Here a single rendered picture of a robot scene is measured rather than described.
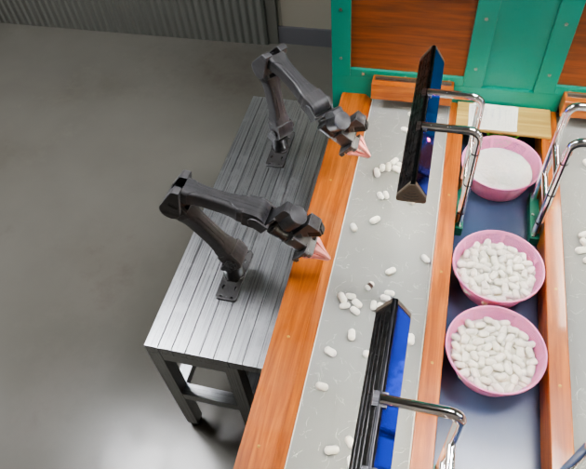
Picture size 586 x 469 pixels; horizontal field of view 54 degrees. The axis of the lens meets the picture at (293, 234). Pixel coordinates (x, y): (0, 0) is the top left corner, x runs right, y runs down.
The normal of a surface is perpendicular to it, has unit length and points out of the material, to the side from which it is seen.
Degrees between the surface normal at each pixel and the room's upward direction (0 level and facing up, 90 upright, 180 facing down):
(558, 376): 0
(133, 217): 0
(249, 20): 90
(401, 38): 90
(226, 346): 0
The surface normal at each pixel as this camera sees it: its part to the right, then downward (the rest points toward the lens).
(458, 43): -0.23, 0.77
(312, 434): -0.07, -0.62
